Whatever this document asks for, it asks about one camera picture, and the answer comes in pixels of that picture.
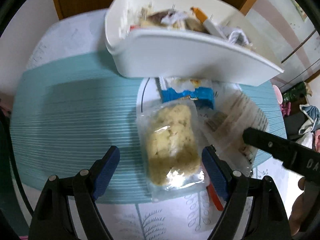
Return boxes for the clear packet beige biscuit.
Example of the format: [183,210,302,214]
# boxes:
[136,99,208,202]

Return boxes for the right hand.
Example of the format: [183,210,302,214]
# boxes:
[289,177,319,236]

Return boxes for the red snack packet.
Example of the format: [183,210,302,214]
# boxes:
[207,183,224,211]

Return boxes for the clear packet printed wafers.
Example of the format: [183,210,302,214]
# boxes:
[197,82,268,176]

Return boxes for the teal striped table mat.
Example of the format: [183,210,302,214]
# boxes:
[10,49,288,204]

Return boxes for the blue white snack packet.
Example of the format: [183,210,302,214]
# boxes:
[158,77,215,109]

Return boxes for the white crumpled snack packet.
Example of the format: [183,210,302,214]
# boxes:
[221,26,251,47]

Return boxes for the orange white snack packet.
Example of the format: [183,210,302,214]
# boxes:
[190,7,227,40]

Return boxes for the white plastic bin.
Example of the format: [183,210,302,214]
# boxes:
[105,0,283,86]

